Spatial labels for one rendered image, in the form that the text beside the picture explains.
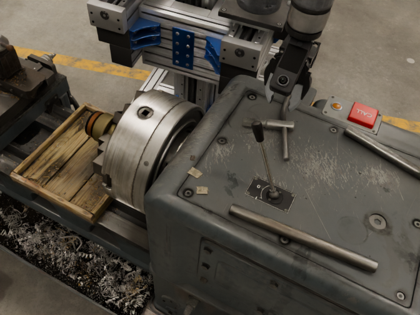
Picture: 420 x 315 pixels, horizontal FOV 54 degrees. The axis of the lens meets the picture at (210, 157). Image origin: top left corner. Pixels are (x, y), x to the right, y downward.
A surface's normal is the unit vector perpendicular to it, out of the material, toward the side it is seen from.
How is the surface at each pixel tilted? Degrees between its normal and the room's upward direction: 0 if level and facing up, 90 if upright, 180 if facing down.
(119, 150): 44
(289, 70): 29
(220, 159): 0
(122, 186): 76
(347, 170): 0
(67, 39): 0
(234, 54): 90
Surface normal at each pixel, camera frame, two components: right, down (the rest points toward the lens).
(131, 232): 0.07, -0.61
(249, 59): -0.33, 0.73
